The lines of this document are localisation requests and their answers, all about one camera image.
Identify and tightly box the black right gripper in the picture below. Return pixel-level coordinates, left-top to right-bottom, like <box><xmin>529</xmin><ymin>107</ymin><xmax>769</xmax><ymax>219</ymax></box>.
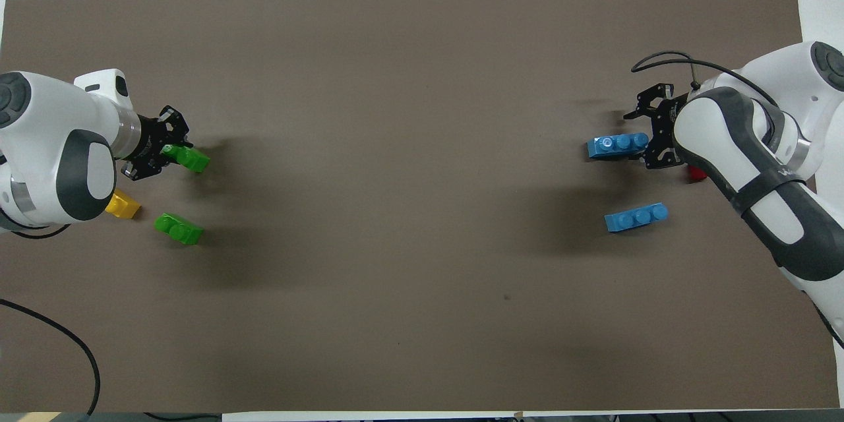
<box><xmin>623</xmin><ymin>82</ymin><xmax>690</xmax><ymax>170</ymax></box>

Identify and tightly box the blue three-stud toy brick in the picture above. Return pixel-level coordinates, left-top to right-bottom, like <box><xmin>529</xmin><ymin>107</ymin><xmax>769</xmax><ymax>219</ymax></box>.
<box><xmin>604</xmin><ymin>203</ymin><xmax>669</xmax><ymax>233</ymax></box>
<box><xmin>586</xmin><ymin>133</ymin><xmax>652</xmax><ymax>161</ymax></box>

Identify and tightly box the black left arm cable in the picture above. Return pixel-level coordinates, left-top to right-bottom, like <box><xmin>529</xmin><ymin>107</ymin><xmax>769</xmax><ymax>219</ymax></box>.
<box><xmin>0</xmin><ymin>223</ymin><xmax>102</xmax><ymax>417</ymax></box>

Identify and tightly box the brown table mat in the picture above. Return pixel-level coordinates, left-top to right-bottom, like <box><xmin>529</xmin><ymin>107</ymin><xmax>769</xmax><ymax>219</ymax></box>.
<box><xmin>0</xmin><ymin>0</ymin><xmax>841</xmax><ymax>413</ymax></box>

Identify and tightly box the thin black cable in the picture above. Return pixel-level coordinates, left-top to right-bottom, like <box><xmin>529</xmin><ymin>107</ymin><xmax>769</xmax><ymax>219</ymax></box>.
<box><xmin>144</xmin><ymin>412</ymin><xmax>222</xmax><ymax>422</ymax></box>

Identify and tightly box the yellow two-stud toy brick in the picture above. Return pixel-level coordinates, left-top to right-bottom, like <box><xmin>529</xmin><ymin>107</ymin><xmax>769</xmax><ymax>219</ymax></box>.
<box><xmin>105</xmin><ymin>189</ymin><xmax>142</xmax><ymax>220</ymax></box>

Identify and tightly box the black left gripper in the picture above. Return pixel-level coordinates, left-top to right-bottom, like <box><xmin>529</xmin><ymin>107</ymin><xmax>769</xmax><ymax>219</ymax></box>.
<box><xmin>121</xmin><ymin>104</ymin><xmax>194</xmax><ymax>183</ymax></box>

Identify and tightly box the green two-stud toy brick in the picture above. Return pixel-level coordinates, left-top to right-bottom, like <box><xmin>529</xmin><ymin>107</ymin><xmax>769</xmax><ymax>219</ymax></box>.
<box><xmin>154</xmin><ymin>212</ymin><xmax>204</xmax><ymax>246</ymax></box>
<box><xmin>162</xmin><ymin>144</ymin><xmax>211</xmax><ymax>174</ymax></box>

